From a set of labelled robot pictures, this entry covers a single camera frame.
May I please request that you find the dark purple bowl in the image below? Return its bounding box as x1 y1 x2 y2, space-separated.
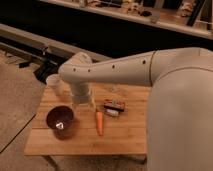
46 105 74 140

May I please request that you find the small white packet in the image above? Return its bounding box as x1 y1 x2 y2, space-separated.
106 109 119 117

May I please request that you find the wooden table board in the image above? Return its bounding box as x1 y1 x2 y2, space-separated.
24 84 149 156

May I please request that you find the black floor object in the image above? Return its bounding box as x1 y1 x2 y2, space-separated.
34 62 59 83

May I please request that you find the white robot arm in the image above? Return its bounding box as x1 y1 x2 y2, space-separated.
59 47 213 171

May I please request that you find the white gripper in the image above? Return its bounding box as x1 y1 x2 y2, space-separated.
70 83 96 111

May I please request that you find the white ceramic cup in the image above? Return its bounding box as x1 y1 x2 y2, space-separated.
46 74 66 99

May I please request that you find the orange pepper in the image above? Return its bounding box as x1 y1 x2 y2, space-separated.
96 111 103 136

